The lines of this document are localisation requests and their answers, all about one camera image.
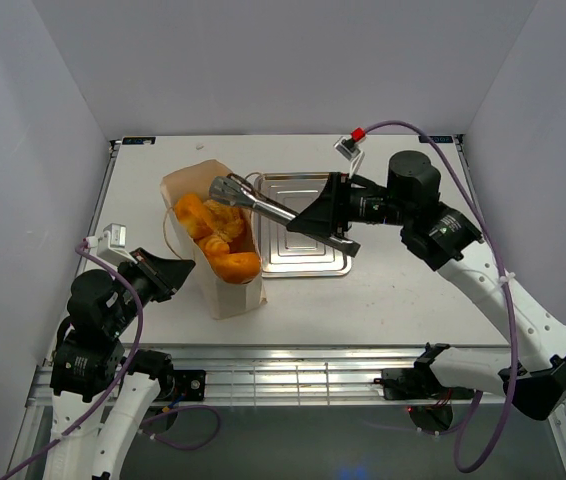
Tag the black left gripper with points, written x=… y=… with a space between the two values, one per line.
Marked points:
x=166 y=274

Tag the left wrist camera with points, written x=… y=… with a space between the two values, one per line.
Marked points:
x=110 y=245

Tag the long scored baguette loaf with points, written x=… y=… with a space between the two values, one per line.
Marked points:
x=236 y=268

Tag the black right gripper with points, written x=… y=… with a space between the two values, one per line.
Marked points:
x=330 y=211

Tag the aluminium table frame rail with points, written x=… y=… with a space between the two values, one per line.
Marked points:
x=303 y=376

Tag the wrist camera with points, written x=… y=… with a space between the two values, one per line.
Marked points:
x=349 y=148
x=110 y=245

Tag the metal serving tongs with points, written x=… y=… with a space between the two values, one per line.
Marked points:
x=235 y=191

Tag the beige paper bag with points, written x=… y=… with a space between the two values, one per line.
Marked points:
x=224 y=300

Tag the round smooth bun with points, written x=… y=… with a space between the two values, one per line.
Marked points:
x=194 y=216

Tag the small croissant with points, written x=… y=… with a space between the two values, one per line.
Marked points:
x=214 y=245

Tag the sugared flower bun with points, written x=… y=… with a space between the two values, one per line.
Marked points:
x=225 y=221

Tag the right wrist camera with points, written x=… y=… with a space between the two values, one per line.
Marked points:
x=349 y=148

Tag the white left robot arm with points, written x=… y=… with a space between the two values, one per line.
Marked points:
x=101 y=390

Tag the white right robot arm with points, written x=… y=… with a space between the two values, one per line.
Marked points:
x=453 y=247

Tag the silver metal tray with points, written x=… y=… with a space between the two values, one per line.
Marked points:
x=286 y=254

